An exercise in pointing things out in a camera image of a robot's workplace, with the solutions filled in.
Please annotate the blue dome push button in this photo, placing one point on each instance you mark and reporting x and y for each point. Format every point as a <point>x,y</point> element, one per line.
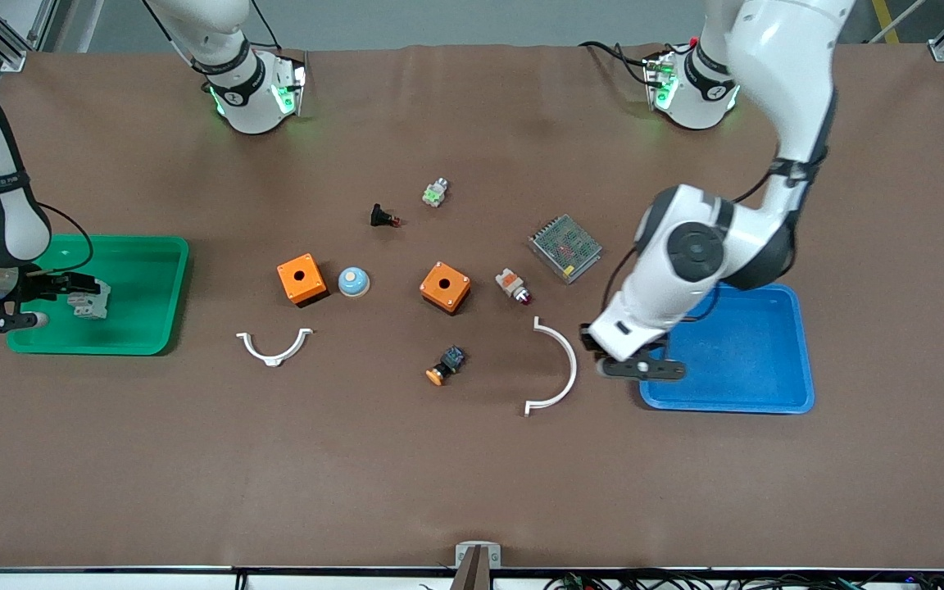
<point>354,283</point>

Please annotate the green-white connector part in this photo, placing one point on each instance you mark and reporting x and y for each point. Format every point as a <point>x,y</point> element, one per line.
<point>435,193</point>

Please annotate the red push button switch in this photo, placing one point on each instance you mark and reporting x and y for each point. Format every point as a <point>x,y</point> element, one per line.
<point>509,283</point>

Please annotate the grey metal bracket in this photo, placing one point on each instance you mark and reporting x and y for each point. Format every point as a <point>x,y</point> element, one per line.
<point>493,553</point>

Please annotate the white circuit breaker red lever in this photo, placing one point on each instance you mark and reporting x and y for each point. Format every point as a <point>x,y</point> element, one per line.
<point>91,307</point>

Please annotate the black rocker switch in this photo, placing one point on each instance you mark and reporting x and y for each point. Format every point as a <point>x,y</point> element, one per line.
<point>380,216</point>

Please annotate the brown table mat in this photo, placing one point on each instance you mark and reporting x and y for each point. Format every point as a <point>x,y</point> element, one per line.
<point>193,459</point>

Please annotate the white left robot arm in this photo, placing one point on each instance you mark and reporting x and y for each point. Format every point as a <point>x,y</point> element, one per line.
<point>783,65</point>

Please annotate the green plastic tray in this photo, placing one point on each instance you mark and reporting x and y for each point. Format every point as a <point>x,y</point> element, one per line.
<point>144,295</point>

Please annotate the orange button enclosure box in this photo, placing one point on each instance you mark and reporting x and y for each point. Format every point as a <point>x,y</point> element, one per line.
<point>443,285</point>
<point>301,279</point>

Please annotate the blue plastic tray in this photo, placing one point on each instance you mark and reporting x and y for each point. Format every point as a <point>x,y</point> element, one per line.
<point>767,360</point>

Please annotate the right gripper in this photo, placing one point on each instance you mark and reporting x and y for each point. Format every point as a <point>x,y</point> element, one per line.
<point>39,287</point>

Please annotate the small white pipe clamp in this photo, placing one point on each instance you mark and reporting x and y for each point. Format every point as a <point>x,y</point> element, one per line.
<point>274,357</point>

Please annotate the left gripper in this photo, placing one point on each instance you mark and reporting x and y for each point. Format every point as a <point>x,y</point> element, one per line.
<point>589,343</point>

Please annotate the large white pipe clamp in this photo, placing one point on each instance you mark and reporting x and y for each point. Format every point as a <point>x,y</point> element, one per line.
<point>568,377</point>

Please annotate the orange push button switch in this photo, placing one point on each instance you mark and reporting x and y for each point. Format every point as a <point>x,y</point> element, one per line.
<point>446,365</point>

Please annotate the metal mesh power supply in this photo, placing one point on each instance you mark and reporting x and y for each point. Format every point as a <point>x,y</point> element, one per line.
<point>566,248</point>

